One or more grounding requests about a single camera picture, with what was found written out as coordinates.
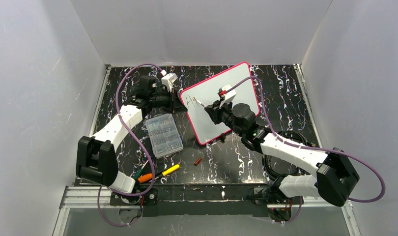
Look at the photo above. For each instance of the brown marker cap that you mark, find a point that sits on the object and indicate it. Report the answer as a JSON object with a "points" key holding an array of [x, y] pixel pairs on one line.
{"points": [[197, 161]]}

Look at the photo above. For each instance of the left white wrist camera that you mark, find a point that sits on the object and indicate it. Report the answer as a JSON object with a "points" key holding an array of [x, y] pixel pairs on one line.
{"points": [[168, 80]]}

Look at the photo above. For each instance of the white marker pen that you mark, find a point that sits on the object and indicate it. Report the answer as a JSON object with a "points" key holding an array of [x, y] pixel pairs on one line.
{"points": [[201, 104]]}

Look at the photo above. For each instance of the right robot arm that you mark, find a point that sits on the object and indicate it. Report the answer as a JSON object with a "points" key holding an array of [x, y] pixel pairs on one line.
{"points": [[330, 174]]}

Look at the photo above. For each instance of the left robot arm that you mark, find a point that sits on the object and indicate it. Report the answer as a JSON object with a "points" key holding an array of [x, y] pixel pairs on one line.
{"points": [[96, 155]]}

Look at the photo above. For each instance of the aluminium frame rail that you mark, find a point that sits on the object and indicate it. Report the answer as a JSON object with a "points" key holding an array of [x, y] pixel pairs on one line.
{"points": [[195, 210]]}

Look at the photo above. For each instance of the yellow handled screwdriver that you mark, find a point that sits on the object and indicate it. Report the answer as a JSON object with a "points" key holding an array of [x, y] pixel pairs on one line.
{"points": [[166, 172]]}

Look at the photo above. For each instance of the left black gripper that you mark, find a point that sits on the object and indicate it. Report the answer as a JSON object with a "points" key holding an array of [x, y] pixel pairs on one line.
{"points": [[172, 101]]}

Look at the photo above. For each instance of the clear plastic screw box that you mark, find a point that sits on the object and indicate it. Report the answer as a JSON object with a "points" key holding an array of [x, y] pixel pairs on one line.
{"points": [[164, 136]]}

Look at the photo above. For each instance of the orange handled screwdriver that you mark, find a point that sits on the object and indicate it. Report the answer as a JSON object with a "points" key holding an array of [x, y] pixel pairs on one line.
{"points": [[149, 177]]}

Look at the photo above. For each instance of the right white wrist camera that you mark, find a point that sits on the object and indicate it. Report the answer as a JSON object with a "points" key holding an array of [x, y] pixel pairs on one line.
{"points": [[226, 94]]}

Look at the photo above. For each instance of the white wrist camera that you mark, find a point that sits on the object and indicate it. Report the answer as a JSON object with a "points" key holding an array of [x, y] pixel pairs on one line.
{"points": [[168, 80], [226, 94]]}

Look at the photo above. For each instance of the wire whiteboard stand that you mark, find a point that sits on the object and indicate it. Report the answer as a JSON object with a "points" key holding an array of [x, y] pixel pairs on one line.
{"points": [[222, 137]]}

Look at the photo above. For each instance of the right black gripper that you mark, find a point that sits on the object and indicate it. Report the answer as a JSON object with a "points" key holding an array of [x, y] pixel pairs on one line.
{"points": [[213, 111]]}

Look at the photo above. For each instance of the green handled screwdriver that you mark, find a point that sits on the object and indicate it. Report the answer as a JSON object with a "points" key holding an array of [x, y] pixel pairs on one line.
{"points": [[139, 172]]}

